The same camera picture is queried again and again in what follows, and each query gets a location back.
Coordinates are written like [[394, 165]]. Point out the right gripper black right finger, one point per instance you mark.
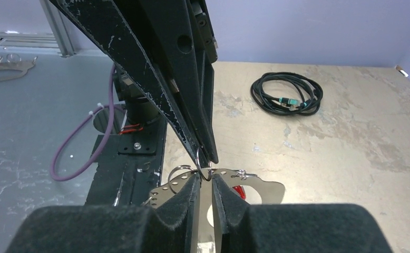
[[325, 227]]

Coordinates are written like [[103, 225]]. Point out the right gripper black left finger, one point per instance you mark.
[[88, 229]]

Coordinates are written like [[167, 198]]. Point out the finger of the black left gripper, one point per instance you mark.
[[186, 38], [105, 25]]

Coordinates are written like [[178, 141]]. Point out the silver metal key holder plate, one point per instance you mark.
[[191, 209]]

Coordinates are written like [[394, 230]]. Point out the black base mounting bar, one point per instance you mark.
[[130, 164]]

